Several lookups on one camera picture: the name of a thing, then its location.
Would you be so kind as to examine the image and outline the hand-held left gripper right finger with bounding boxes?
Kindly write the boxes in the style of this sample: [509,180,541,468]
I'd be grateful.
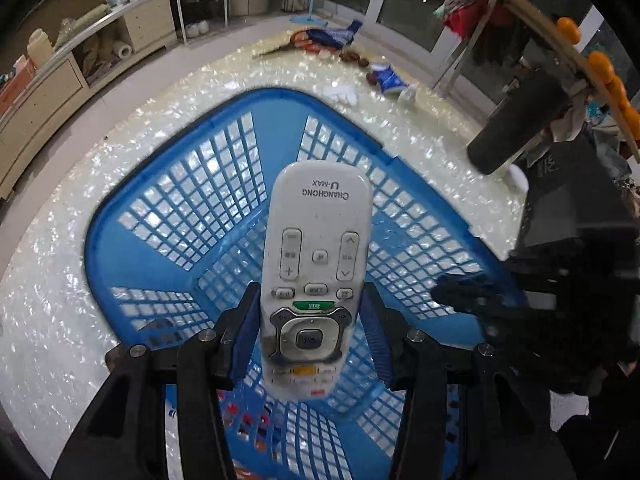
[360,282,576,480]

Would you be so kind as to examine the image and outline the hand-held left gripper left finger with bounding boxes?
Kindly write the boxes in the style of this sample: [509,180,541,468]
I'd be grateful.
[50,280,263,480]

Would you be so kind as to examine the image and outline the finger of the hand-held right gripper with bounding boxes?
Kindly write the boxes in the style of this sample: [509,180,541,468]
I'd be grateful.
[475,305,616,396]
[430,272,531,318]

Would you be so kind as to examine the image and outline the white remote control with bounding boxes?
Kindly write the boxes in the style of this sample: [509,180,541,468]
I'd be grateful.
[259,161,373,401]

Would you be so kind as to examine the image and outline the blue plastic mesh basket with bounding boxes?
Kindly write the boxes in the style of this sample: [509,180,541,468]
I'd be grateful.
[84,87,531,480]

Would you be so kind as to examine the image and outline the orange ball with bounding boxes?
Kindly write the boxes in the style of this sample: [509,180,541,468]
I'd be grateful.
[607,76,628,106]
[586,51,613,83]
[556,16,581,46]

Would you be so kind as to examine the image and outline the curved wooden bar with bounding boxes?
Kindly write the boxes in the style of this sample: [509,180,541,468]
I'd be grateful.
[445,0,640,161]

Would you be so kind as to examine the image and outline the hanging clothes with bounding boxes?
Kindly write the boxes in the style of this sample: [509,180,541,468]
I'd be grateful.
[432,0,516,41]

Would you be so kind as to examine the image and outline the blue snack packet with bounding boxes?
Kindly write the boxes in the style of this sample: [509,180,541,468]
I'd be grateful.
[372,62,403,96]

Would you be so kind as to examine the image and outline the white crumpled tissue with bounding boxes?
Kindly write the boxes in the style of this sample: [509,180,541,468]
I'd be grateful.
[322,85,358,106]

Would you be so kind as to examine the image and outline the blue striped cloth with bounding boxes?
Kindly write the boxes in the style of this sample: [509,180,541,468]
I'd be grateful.
[307,20,363,51]

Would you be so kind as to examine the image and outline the long beige wooden cabinet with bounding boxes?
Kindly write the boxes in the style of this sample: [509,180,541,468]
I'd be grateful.
[0,0,178,201]

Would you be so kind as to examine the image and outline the blue mop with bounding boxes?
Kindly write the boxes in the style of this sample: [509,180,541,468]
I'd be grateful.
[290,0,328,26]

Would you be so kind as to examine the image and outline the beige drawer unit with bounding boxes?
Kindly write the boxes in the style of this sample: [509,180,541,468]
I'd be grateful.
[122,0,178,53]

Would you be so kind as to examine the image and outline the orange box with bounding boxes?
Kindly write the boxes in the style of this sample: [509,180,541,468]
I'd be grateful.
[7,57,37,93]

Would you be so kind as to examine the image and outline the beige jar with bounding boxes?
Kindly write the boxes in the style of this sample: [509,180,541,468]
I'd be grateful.
[27,29,53,68]

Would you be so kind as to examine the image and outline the orange-handled tool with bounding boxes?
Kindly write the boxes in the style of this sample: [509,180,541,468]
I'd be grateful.
[252,30,321,58]

